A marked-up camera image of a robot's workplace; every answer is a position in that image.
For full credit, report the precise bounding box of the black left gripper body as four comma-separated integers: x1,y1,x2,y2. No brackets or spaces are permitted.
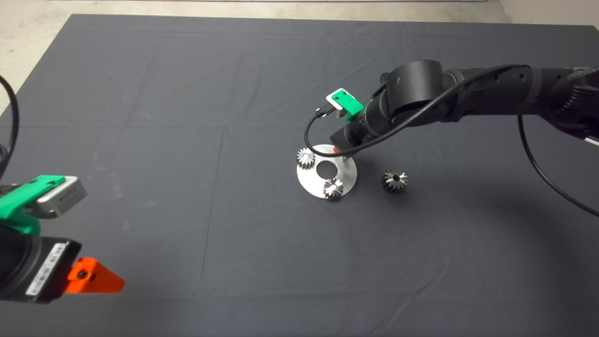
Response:
0,234,82,304

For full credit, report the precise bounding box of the dark grey table cloth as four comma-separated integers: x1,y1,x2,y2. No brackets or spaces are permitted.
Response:
0,14,599,337

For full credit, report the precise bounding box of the right wrist grey camera box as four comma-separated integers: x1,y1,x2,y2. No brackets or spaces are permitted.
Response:
326,88,347,117

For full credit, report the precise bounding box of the round metal plate with pins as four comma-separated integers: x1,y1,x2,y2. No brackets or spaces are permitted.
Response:
296,144,358,199

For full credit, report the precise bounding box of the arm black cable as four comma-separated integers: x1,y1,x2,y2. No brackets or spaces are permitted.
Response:
0,75,20,181
304,63,599,218

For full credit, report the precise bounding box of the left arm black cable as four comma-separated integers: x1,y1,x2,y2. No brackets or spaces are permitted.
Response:
0,75,20,181

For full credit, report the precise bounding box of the small steel gear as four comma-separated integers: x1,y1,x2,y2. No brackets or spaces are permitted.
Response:
323,178,344,202
296,147,315,170

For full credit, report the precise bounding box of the right green camera mount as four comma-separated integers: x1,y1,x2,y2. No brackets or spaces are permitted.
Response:
331,90,365,124

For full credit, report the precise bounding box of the large steel gear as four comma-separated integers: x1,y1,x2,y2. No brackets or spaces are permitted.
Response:
381,169,409,193

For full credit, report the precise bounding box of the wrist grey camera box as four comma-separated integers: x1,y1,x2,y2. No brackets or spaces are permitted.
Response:
326,88,347,117
37,176,88,219

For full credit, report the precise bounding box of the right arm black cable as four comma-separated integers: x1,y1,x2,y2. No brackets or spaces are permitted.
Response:
304,63,599,218

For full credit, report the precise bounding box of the left green camera mount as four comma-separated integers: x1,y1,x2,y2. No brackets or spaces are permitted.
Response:
0,174,67,234

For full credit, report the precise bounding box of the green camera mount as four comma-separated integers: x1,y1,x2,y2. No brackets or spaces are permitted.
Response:
331,90,365,124
0,174,67,234

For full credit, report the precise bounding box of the left wrist grey camera box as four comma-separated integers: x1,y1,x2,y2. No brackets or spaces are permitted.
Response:
37,176,88,219

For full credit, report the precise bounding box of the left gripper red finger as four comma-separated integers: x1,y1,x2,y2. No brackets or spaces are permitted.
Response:
66,257,126,294

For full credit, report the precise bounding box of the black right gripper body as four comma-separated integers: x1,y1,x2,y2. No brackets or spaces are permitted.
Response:
330,112,375,159

